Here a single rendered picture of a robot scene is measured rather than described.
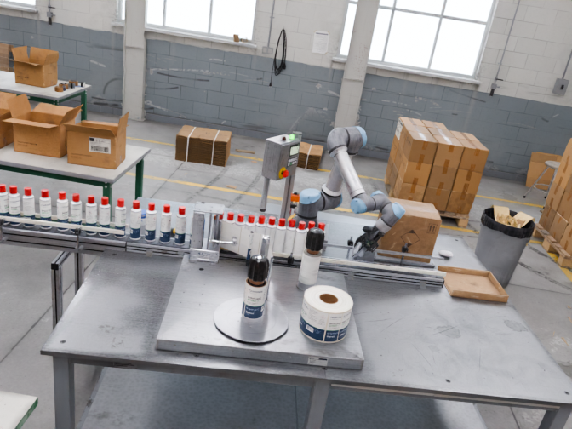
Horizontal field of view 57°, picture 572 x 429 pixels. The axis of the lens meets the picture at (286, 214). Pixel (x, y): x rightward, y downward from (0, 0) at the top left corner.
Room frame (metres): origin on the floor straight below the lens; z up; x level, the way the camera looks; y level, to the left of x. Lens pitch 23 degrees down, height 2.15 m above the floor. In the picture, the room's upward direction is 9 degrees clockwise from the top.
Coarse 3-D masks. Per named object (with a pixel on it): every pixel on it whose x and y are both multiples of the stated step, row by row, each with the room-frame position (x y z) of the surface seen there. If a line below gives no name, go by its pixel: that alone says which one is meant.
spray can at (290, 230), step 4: (292, 220) 2.41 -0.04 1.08; (292, 224) 2.41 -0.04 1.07; (288, 228) 2.41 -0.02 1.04; (292, 228) 2.41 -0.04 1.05; (288, 232) 2.40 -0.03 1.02; (292, 232) 2.40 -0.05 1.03; (288, 236) 2.40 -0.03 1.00; (292, 236) 2.40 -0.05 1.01; (284, 240) 2.41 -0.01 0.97; (288, 240) 2.40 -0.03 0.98; (292, 240) 2.40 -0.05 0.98; (284, 244) 2.41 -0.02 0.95; (288, 244) 2.40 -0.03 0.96; (292, 244) 2.41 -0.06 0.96; (284, 248) 2.40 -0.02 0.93; (288, 248) 2.40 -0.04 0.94; (292, 248) 2.41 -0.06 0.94; (284, 252) 2.40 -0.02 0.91; (288, 252) 2.40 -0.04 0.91
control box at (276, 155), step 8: (280, 136) 2.53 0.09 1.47; (288, 136) 2.55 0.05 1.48; (272, 144) 2.42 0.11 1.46; (280, 144) 2.40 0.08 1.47; (288, 144) 2.44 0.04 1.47; (264, 152) 2.44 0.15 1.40; (272, 152) 2.42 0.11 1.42; (280, 152) 2.40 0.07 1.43; (288, 152) 2.45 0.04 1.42; (264, 160) 2.44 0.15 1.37; (272, 160) 2.41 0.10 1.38; (280, 160) 2.40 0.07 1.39; (264, 168) 2.44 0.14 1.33; (272, 168) 2.41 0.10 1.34; (280, 168) 2.40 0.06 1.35; (288, 168) 2.47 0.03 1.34; (264, 176) 2.43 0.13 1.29; (272, 176) 2.41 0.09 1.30; (280, 176) 2.41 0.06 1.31; (288, 176) 2.48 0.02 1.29
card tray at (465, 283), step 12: (456, 276) 2.59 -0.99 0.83; (468, 276) 2.61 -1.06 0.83; (480, 276) 2.63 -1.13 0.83; (492, 276) 2.59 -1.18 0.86; (456, 288) 2.45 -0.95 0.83; (468, 288) 2.47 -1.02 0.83; (480, 288) 2.49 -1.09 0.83; (492, 288) 2.51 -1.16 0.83; (492, 300) 2.38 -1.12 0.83; (504, 300) 2.38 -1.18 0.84
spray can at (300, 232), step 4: (300, 224) 2.40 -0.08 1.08; (304, 224) 2.40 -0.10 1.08; (300, 228) 2.40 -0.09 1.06; (304, 228) 2.40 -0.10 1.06; (296, 232) 2.40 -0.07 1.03; (300, 232) 2.39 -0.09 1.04; (304, 232) 2.39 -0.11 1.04; (296, 236) 2.40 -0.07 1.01; (300, 236) 2.39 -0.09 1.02; (304, 236) 2.40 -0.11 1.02; (296, 240) 2.39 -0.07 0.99; (300, 240) 2.39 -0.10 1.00; (304, 240) 2.41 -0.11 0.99; (296, 244) 2.39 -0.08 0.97; (300, 244) 2.39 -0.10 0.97; (296, 248) 2.39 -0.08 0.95; (300, 248) 2.39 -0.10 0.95; (292, 252) 2.41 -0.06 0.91; (296, 252) 2.39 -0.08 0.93; (300, 252) 2.39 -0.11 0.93
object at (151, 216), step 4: (148, 204) 2.35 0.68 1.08; (152, 204) 2.34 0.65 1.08; (148, 208) 2.34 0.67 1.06; (152, 208) 2.34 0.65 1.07; (148, 212) 2.34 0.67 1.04; (152, 212) 2.34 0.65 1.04; (156, 212) 2.35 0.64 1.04; (148, 216) 2.33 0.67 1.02; (152, 216) 2.34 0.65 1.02; (156, 216) 2.36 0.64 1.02; (148, 220) 2.33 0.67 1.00; (152, 220) 2.34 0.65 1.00; (156, 220) 2.36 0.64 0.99; (148, 224) 2.33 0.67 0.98; (152, 224) 2.34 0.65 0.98; (148, 228) 2.33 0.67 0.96; (152, 228) 2.34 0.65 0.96; (148, 232) 2.33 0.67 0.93; (152, 232) 2.34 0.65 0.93; (148, 236) 2.33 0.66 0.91; (152, 236) 2.34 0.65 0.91; (148, 240) 2.33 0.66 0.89; (152, 240) 2.34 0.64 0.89
